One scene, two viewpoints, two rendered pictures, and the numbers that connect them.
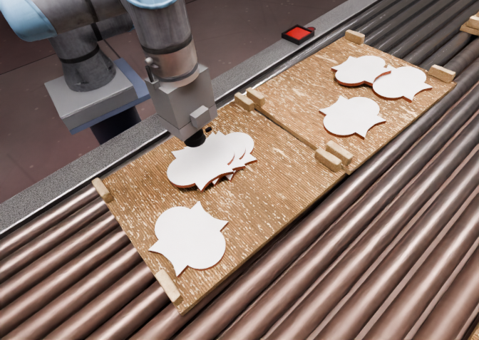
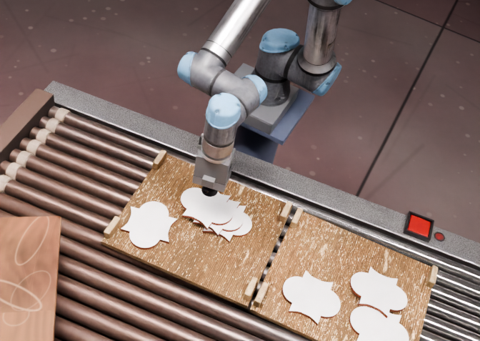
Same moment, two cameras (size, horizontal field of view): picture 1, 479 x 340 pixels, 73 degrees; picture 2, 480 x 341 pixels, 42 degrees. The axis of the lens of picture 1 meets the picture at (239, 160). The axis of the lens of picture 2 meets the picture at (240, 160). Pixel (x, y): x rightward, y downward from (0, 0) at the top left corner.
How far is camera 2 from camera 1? 1.11 m
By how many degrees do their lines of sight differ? 30
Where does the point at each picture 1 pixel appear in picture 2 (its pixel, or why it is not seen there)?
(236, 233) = (163, 250)
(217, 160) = (212, 214)
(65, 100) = not seen: hidden behind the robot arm
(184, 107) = (202, 169)
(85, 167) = (177, 139)
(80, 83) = not seen: hidden behind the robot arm
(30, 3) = (188, 71)
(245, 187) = (203, 243)
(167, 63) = (205, 145)
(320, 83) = (346, 264)
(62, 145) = not seen: hidden behind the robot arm
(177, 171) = (191, 194)
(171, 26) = (212, 134)
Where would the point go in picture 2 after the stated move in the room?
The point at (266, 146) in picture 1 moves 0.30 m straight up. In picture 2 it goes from (248, 244) to (268, 172)
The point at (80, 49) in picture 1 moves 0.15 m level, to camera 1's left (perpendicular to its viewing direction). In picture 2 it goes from (266, 73) to (240, 45)
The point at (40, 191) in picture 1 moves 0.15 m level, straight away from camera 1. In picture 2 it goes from (147, 124) to (161, 93)
